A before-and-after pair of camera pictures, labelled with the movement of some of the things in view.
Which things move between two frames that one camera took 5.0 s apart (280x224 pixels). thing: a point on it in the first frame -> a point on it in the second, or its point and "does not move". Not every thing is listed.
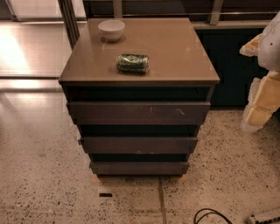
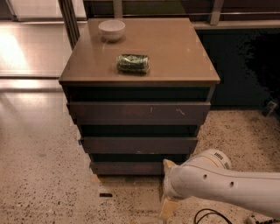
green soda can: [132, 64] does not move
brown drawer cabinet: [139, 88] does not move
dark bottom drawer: [139, 167] does not move
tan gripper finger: [251, 48] -> [169, 208]
